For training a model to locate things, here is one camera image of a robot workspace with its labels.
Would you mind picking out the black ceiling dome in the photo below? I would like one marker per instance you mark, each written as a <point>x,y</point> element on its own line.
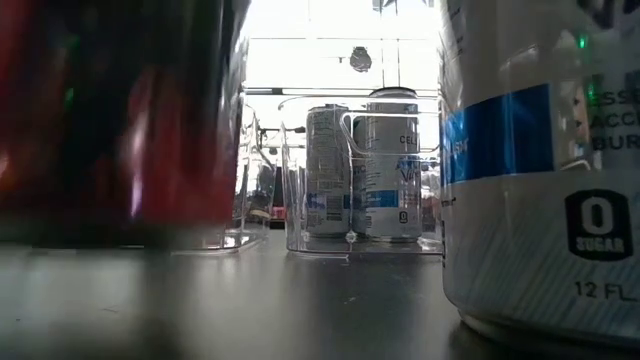
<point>360,59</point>

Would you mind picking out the black metal table frame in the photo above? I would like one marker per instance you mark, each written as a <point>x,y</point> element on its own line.
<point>265,92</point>

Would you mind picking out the red Coca-Cola can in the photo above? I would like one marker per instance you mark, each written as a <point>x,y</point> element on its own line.
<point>175,150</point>

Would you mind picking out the silver Celsius can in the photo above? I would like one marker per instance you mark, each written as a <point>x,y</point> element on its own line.
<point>327,165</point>
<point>387,175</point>
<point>525,225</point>

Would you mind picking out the black table mat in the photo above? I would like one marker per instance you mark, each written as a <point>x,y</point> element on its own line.
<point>300,300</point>

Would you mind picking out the clear plastic bin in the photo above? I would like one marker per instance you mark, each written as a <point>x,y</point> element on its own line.
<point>295,200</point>
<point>255,235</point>

